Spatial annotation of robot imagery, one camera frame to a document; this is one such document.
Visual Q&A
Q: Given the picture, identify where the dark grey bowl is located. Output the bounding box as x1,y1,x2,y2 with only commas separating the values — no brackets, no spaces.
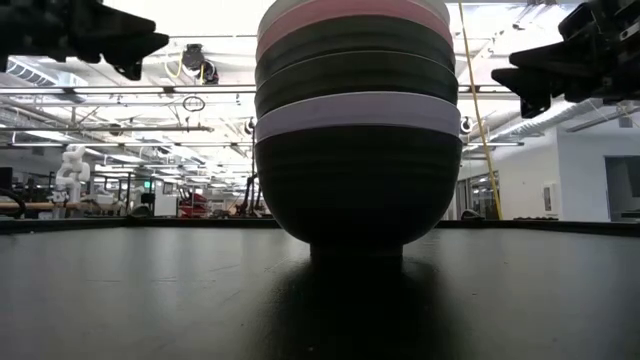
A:
253,14,458,88
254,124,464,260
253,49,460,120

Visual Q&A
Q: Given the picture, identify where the long horizontal ceiling rail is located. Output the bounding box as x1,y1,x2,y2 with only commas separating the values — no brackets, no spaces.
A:
0,84,522,97

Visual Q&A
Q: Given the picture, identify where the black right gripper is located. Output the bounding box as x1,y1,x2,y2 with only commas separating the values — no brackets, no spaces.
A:
490,0,640,120

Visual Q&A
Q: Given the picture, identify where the pink bowl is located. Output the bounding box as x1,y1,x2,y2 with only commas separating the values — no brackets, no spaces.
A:
255,0,454,63

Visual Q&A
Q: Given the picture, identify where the yellow cable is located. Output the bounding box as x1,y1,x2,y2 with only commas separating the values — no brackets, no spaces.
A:
456,0,504,222

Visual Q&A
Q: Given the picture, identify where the black table frame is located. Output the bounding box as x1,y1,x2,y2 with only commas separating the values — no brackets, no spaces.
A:
0,216,640,237

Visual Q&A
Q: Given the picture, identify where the black hanging cable loop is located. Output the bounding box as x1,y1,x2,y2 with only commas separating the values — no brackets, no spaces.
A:
181,94,207,114

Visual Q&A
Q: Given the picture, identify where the horizontal brown pipe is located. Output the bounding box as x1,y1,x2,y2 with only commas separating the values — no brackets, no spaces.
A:
0,124,216,134

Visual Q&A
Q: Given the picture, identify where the red cart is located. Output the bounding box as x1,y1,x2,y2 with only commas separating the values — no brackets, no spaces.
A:
176,186,212,219

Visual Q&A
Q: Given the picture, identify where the white bowl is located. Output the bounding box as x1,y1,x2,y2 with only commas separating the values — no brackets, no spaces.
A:
254,90,463,144

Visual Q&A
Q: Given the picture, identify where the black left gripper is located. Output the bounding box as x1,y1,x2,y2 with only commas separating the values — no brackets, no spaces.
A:
0,0,170,82

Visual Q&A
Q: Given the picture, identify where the white robot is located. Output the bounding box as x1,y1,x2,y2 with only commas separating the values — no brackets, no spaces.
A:
53,144,93,206

